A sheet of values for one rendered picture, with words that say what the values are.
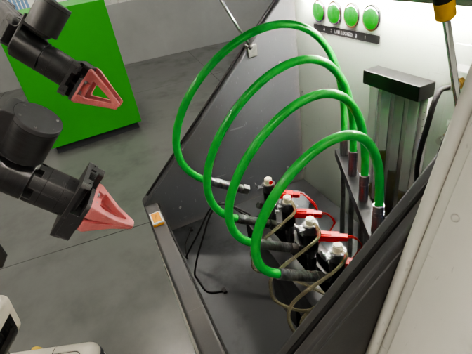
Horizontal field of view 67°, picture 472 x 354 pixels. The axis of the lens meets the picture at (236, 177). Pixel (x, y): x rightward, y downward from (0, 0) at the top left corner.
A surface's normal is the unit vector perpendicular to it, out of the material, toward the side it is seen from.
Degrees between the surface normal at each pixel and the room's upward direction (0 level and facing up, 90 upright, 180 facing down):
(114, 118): 90
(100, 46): 90
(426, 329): 76
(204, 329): 0
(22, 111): 46
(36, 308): 0
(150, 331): 0
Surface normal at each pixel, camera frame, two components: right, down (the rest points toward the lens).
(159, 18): 0.31, 0.48
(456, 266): -0.91, 0.12
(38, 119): 0.61, -0.68
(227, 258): -0.15, -0.83
